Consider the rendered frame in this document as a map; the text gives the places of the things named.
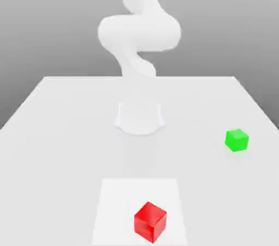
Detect small green cube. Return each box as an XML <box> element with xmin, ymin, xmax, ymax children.
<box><xmin>224</xmin><ymin>128</ymin><xmax>250</xmax><ymax>152</ymax></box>

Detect small red cube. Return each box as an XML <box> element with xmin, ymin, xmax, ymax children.
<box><xmin>134</xmin><ymin>201</ymin><xmax>168</xmax><ymax>244</ymax></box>

